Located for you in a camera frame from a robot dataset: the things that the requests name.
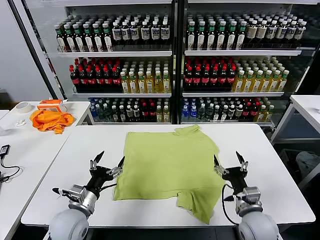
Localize orange and white box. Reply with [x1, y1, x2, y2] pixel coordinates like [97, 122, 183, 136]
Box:
[36, 99, 69, 113]

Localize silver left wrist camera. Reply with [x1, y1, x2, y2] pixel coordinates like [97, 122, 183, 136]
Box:
[61, 184, 87, 204]

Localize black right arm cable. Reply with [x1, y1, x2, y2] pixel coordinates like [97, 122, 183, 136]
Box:
[221, 183, 242, 226]

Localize dark tea bottle green cap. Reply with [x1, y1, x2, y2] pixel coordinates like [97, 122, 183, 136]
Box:
[217, 21, 227, 51]
[227, 21, 238, 51]
[186, 21, 197, 51]
[102, 22, 114, 52]
[196, 21, 207, 51]
[236, 21, 247, 51]
[72, 23, 85, 53]
[92, 23, 104, 53]
[63, 23, 76, 53]
[206, 21, 217, 51]
[55, 23, 68, 53]
[82, 23, 95, 53]

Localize dark bottle beige label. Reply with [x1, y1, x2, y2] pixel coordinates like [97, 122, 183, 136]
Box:
[246, 20, 258, 46]
[256, 20, 268, 46]

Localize glass cabinet door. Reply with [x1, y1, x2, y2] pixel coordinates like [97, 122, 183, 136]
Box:
[7, 0, 67, 102]
[291, 0, 320, 97]

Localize white side table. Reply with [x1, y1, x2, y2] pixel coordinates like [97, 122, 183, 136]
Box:
[271, 94, 320, 191]
[0, 100, 95, 240]

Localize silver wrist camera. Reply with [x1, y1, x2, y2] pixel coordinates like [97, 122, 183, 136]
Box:
[240, 186, 261, 205]
[61, 184, 87, 204]

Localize white drink display cabinet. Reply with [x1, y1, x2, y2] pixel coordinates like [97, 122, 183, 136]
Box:
[41, 0, 180, 126]
[178, 0, 305, 128]

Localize black plastic crate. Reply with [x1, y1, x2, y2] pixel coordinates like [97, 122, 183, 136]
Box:
[279, 148, 310, 182]

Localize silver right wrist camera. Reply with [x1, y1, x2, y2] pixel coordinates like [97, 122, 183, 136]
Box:
[240, 186, 261, 205]

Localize crumpled orange cloth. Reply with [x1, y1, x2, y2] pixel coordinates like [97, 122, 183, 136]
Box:
[29, 109, 76, 135]

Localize light green t-shirt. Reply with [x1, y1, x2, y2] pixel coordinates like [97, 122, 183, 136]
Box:
[112, 124, 227, 225]

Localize thin black adapter cable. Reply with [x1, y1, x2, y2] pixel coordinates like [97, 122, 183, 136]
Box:
[0, 153, 21, 183]

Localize black left camera cable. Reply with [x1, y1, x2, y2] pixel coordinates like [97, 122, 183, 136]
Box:
[51, 187, 70, 200]

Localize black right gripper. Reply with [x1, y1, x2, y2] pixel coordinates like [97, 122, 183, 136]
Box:
[213, 150, 250, 196]

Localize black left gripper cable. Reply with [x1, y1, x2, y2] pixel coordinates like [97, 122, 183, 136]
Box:
[99, 183, 118, 192]

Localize dark bottle blue white label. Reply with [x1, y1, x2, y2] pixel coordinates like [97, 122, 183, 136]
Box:
[275, 20, 288, 46]
[140, 21, 151, 47]
[150, 21, 161, 47]
[160, 20, 171, 47]
[111, 21, 122, 47]
[293, 21, 307, 46]
[121, 21, 131, 47]
[285, 20, 297, 46]
[265, 20, 277, 46]
[130, 21, 140, 47]

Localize white tape roll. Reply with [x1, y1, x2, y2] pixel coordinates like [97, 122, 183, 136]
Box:
[14, 101, 33, 114]

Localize grey plastic bag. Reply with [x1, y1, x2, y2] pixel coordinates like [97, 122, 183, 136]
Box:
[295, 150, 320, 175]

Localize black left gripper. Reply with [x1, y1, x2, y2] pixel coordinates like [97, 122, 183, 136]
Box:
[84, 150, 126, 197]

